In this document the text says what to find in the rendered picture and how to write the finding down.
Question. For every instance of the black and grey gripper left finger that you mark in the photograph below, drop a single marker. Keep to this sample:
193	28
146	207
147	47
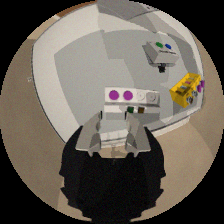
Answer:
82	143

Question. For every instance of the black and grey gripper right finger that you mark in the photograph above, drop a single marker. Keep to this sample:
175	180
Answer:
143	144

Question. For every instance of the grey key housing with blue and green buttons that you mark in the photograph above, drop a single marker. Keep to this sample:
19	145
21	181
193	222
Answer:
158	52

